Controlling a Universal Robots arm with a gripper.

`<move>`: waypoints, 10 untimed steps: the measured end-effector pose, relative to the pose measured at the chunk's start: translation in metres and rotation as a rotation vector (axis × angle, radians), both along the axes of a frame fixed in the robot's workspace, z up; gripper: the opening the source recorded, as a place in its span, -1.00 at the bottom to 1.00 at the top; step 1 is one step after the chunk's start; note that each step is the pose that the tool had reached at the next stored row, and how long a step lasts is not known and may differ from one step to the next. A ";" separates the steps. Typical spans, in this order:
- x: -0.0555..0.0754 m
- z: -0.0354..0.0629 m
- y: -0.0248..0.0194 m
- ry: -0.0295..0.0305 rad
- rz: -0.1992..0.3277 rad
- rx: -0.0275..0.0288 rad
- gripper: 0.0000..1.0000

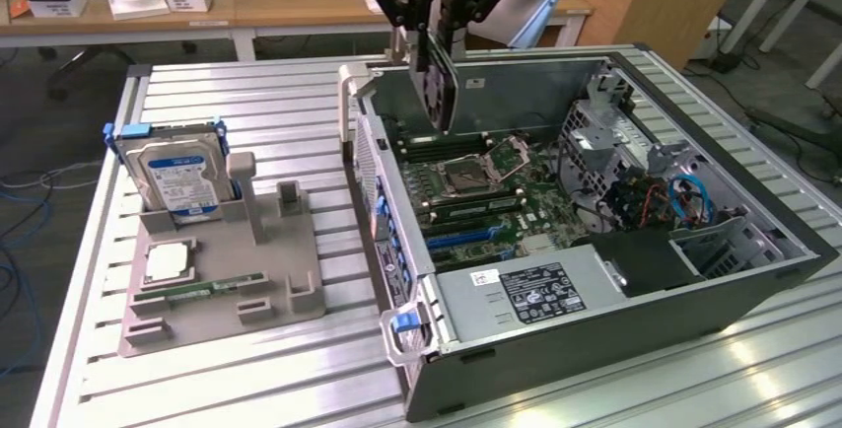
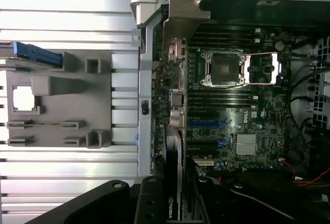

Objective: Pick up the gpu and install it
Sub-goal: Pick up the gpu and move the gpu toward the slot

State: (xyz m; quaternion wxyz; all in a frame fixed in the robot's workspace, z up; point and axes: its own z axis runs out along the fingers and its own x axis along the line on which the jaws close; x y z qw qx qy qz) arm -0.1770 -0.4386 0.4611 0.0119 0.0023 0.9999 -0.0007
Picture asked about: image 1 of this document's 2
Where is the silver chipset heatsink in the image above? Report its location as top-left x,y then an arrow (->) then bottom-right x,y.
522,235 -> 561,256

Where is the open socket cover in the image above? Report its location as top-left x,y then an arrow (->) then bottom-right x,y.
486,135 -> 536,183

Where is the grey parts rack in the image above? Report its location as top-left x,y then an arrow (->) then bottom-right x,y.
117,149 -> 327,359

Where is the blue wire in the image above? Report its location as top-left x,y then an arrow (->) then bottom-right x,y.
668,174 -> 718,227

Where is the blue floor cable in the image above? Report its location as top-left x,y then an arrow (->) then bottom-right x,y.
0,185 -> 54,380

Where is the white table frame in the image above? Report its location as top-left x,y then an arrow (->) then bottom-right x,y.
720,0 -> 842,89

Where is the white box with black lid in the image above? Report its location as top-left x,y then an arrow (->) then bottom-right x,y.
18,0 -> 91,19

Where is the metal disk bay cage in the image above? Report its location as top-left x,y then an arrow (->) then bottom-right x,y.
557,97 -> 660,202

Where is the graphics card with metal bracket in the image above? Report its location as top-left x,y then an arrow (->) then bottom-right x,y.
386,0 -> 462,136

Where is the wooden cabinet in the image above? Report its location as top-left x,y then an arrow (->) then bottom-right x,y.
558,0 -> 756,69

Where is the hard disk in blue carrier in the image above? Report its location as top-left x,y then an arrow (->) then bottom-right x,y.
102,119 -> 233,225

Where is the red wire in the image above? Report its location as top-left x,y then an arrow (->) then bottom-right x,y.
642,181 -> 674,218

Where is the blue expansion slot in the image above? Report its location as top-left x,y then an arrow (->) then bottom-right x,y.
423,228 -> 502,251

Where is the green RAM stick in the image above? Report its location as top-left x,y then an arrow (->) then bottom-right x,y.
135,273 -> 271,304

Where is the white round container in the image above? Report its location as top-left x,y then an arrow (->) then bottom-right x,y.
106,0 -> 171,21

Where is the CPU socket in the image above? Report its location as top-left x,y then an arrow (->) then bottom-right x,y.
441,156 -> 494,191

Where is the open black PC case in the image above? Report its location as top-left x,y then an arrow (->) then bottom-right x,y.
335,50 -> 841,424

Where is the black installed RAM stick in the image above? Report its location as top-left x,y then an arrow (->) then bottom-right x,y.
430,193 -> 522,225

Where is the grey power supply unit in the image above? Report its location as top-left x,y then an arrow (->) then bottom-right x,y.
433,245 -> 626,343

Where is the wooden desk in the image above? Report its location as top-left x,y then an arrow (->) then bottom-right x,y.
0,0 -> 594,62

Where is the silver CPU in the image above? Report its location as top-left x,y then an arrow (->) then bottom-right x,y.
142,245 -> 197,284

